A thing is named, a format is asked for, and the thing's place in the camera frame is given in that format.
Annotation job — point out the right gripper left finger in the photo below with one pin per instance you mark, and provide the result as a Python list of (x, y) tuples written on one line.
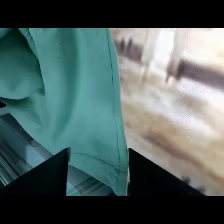
[(46, 178)]

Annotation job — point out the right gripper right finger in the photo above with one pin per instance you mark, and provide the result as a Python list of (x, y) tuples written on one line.
[(153, 178)]

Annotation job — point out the green T-shirt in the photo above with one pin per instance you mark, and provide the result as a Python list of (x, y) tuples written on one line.
[(76, 100)]

